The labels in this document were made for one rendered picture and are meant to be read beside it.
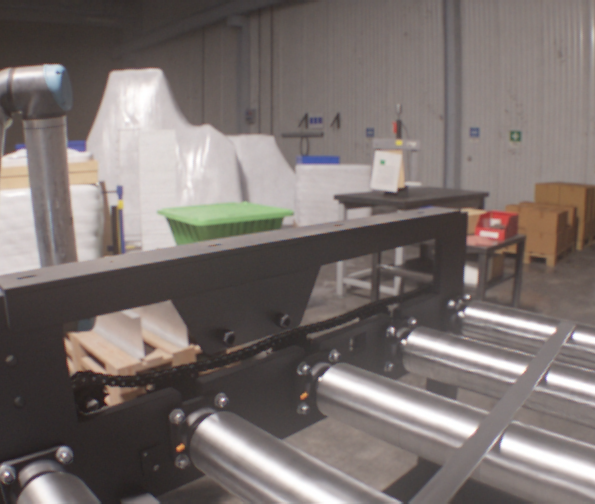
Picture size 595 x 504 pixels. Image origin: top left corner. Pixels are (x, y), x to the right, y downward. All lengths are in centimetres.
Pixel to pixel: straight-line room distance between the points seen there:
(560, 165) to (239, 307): 1050
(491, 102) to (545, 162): 180
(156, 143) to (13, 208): 137
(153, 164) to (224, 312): 377
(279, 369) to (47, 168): 76
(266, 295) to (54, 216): 66
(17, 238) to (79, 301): 345
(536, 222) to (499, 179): 527
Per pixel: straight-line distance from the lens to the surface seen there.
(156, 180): 462
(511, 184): 1160
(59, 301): 74
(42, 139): 135
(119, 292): 78
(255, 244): 91
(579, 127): 1112
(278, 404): 106
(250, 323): 95
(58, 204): 139
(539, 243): 654
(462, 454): 77
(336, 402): 100
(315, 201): 772
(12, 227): 418
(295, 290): 101
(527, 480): 84
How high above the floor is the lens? 134
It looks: 12 degrees down
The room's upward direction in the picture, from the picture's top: straight up
